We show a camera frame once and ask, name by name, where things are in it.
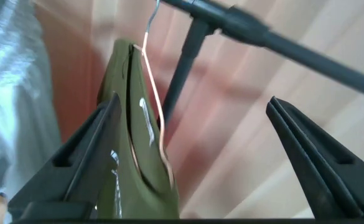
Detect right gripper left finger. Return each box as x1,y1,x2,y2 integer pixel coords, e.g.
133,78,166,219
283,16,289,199
7,92,123,220

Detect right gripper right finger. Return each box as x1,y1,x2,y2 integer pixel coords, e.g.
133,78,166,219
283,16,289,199
264,95,364,218

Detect green garment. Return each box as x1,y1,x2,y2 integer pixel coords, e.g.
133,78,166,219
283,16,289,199
96,38,181,219

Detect pale grey shorts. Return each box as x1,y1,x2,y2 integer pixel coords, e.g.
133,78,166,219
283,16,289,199
0,0,63,205

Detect pink clothes hanger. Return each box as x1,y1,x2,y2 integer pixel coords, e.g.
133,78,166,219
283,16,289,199
128,0,176,190

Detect black clothes rack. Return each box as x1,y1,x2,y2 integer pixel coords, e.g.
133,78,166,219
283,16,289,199
156,0,364,129

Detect beige curtain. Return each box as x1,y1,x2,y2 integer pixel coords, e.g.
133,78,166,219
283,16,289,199
34,0,364,219

